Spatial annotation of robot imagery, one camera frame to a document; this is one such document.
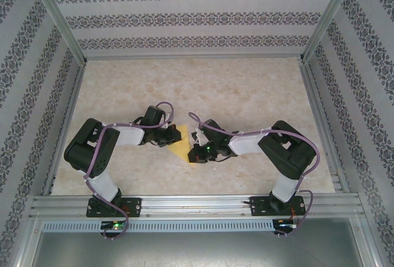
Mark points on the grey metal sheet panel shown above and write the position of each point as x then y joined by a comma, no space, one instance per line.
197,251

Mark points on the aluminium side frame rail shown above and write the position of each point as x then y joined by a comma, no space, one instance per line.
320,110
71,110

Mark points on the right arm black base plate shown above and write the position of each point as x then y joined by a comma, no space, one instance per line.
258,207

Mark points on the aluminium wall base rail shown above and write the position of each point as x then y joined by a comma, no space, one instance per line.
194,57

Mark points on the yellow cloth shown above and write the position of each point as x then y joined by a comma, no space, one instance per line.
181,150

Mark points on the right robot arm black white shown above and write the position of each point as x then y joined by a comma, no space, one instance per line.
286,156

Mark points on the wide aluminium mounting rail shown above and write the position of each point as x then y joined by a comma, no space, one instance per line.
197,205

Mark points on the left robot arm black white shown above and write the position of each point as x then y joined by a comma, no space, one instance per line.
80,153

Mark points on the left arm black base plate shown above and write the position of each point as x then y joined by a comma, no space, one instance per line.
135,207

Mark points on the aluminium frame post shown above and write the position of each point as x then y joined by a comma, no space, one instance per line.
60,14
327,14

